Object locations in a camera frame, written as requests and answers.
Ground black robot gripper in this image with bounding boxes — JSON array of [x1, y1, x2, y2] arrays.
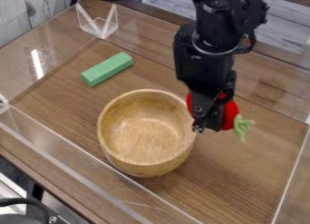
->
[[174, 24, 237, 133]]

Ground red plush strawberry toy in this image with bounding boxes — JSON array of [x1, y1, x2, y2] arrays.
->
[[193, 100, 254, 142]]

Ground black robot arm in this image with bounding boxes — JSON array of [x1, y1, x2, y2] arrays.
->
[[174, 0, 269, 132]]

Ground wooden bowl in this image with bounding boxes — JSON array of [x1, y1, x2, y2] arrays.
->
[[97, 89, 197, 178]]

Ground green rectangular block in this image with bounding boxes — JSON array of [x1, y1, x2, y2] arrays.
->
[[81, 52, 134, 87]]

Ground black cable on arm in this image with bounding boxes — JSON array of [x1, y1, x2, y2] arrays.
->
[[236, 32, 258, 55]]

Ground clear acrylic corner bracket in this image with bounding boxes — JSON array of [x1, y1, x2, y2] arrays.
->
[[75, 4, 119, 39]]

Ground black metal frame with screw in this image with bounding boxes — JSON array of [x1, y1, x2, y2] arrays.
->
[[26, 184, 71, 224]]

